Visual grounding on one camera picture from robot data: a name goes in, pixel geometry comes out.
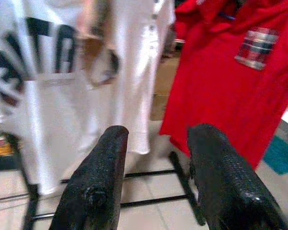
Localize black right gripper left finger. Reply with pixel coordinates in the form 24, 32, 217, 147
49, 125, 129, 230

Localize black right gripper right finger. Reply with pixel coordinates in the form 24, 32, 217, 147
187, 123, 288, 230

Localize teal floor mat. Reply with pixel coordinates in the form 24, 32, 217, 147
263, 136, 288, 176

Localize red polo shirt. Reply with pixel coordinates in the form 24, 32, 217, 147
159, 0, 288, 171

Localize white jersey black letters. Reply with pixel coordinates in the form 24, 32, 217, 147
0, 0, 104, 196

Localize yellow printed box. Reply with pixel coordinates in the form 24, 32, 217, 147
0, 131, 18, 157

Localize white buttoned shirt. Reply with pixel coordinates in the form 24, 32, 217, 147
93, 0, 176, 155

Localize brown cardboard box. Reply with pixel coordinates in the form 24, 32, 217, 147
150, 54, 181, 122

